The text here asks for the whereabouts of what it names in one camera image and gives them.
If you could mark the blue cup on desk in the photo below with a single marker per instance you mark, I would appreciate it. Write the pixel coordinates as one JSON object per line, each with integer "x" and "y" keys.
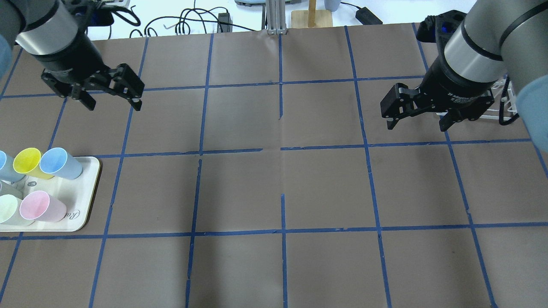
{"x": 332, "y": 5}

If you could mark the blue cup tray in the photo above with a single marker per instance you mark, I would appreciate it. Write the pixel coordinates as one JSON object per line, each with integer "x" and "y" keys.
{"x": 7, "y": 171}
{"x": 59, "y": 163}

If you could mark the aluminium frame post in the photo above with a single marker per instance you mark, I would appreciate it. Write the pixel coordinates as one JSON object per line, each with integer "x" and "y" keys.
{"x": 275, "y": 17}

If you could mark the blue cup tray front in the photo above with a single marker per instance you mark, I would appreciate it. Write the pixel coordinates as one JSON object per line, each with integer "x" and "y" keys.
{"x": 7, "y": 171}

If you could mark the white wire cup rack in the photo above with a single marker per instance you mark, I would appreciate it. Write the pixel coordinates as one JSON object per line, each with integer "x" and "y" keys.
{"x": 496, "y": 104}

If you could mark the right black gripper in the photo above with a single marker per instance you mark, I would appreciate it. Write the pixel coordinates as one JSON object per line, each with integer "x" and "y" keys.
{"x": 454, "y": 87}

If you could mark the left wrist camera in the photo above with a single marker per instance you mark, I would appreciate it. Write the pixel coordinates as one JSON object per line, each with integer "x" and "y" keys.
{"x": 93, "y": 12}

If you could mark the cream serving tray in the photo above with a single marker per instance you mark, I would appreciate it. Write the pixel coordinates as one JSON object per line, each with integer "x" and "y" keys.
{"x": 76, "y": 194}

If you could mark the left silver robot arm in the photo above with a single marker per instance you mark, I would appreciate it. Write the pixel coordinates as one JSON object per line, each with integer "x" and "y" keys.
{"x": 54, "y": 33}

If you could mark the black power adapter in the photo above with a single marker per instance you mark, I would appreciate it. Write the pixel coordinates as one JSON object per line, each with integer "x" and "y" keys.
{"x": 367, "y": 17}

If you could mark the pink plastic cup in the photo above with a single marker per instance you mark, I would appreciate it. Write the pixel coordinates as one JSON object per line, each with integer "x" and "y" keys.
{"x": 39, "y": 206}

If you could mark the cream white plastic cup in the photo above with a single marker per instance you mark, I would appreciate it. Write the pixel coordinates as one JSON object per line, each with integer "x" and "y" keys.
{"x": 10, "y": 211}

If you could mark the wooden mug tree stand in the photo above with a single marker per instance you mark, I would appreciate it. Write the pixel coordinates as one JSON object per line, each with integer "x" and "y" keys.
{"x": 312, "y": 18}

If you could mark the blue cup tray rear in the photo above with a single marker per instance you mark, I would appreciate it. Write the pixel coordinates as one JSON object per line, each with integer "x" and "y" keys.
{"x": 59, "y": 163}

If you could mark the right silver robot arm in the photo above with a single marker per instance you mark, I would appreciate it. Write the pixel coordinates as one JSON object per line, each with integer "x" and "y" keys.
{"x": 495, "y": 38}

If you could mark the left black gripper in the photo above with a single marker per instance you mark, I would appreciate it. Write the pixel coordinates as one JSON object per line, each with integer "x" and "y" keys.
{"x": 72, "y": 60}

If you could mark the yellow plastic cup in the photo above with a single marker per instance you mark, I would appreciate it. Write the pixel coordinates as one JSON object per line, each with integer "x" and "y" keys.
{"x": 27, "y": 162}

